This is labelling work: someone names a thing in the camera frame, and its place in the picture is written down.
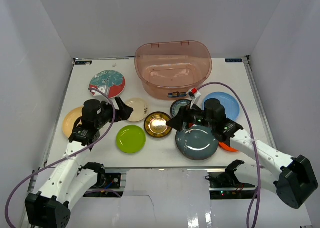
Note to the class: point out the pink translucent plastic bin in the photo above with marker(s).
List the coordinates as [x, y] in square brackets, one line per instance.
[168, 70]

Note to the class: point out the gold brown patterned plate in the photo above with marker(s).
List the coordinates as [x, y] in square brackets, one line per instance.
[155, 125]

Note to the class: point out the lime green plate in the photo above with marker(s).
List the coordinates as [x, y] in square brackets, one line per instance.
[130, 139]

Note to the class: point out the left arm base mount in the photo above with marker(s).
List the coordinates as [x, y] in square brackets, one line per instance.
[105, 182]

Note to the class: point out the dark grey-blue large plate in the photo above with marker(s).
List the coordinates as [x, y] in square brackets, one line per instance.
[196, 143]

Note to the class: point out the cream plate black flowers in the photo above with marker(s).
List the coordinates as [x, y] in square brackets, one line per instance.
[140, 109]

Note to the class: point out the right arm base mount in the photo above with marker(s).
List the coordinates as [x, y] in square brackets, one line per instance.
[225, 186]

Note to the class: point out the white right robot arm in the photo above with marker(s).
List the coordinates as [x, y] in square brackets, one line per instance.
[292, 179]

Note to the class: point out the red teal floral plate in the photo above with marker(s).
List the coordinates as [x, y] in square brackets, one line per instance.
[112, 83]

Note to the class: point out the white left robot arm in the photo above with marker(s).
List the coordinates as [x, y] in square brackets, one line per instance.
[51, 206]

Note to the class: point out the right blue corner label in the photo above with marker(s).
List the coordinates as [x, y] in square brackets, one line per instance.
[233, 60]

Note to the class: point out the blue corner label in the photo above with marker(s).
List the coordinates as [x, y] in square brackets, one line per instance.
[82, 62]
[233, 60]

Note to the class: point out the light blue plate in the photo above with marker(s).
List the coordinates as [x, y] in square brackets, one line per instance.
[231, 105]

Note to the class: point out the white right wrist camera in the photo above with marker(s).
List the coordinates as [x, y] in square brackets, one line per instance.
[195, 96]

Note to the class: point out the blue white porcelain plate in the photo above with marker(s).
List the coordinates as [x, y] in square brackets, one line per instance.
[176, 105]

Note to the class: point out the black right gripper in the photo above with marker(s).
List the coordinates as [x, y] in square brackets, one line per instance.
[176, 122]

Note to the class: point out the pale orange bear plate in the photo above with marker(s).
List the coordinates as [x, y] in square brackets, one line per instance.
[70, 119]

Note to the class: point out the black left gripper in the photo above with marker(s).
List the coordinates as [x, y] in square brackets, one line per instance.
[117, 110]

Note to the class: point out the left blue corner label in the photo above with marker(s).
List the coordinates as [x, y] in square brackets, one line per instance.
[82, 62]

